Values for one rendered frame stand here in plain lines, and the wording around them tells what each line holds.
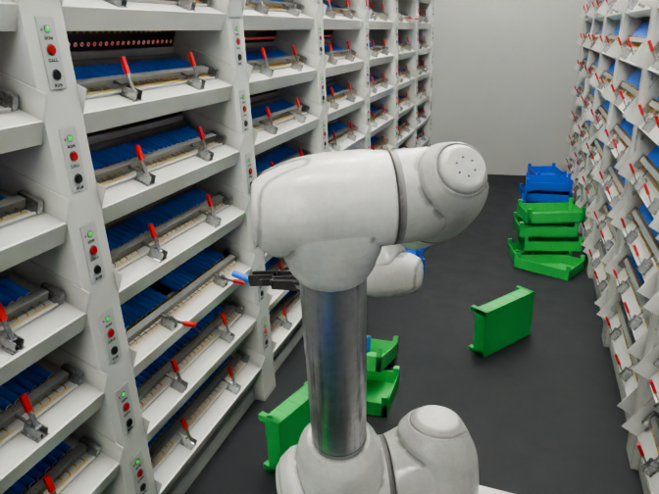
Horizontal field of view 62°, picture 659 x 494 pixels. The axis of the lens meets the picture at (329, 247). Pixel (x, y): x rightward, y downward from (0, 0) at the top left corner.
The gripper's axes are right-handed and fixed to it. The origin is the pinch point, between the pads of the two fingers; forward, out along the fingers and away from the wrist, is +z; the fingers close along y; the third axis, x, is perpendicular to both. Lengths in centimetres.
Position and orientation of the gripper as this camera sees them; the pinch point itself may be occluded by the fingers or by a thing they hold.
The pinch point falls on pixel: (263, 277)
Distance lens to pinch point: 143.8
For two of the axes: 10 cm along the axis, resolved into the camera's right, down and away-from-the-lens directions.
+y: -3.3, 3.5, -8.8
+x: 1.7, 9.4, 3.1
